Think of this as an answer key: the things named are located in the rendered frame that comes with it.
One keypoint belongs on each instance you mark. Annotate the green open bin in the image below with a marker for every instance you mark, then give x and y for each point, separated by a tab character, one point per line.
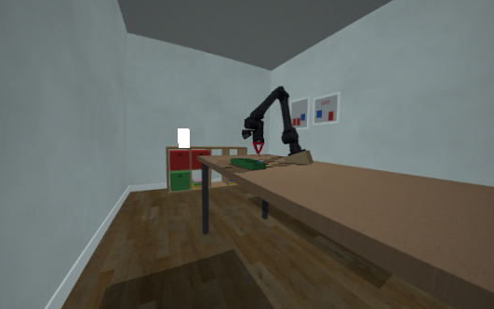
248	163

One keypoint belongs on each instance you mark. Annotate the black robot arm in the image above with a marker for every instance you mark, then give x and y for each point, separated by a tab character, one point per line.
291	138

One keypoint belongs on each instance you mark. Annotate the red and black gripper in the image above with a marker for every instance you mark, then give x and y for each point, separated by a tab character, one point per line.
258	140

